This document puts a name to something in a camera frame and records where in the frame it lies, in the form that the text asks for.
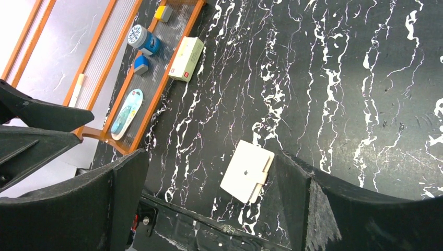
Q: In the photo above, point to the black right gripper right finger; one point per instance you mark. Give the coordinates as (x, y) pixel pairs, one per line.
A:
(324, 212)

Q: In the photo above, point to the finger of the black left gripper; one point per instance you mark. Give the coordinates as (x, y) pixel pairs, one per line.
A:
(40, 114)
(24, 150)

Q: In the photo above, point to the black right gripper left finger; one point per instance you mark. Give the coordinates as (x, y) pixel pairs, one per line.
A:
(92, 211)

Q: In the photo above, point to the beige leather card holder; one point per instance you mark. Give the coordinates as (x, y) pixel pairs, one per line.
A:
(247, 172)

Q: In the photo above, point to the white marker pen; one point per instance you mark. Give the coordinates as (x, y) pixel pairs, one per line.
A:
(76, 91)

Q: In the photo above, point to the teal item in blister pack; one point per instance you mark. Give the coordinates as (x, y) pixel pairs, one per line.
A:
(125, 116)

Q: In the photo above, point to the orange wooden shelf rack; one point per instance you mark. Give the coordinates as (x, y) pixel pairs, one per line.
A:
(66, 38)

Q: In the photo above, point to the blue grey eraser block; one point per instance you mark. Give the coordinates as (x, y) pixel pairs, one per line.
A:
(141, 65)

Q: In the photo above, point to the blue round tape dispenser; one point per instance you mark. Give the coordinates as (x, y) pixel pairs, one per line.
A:
(143, 40)

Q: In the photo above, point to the yellow item on shelf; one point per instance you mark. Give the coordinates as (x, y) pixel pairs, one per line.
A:
(163, 13)

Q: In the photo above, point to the cream box with red label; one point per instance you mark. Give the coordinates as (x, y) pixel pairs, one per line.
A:
(185, 61)

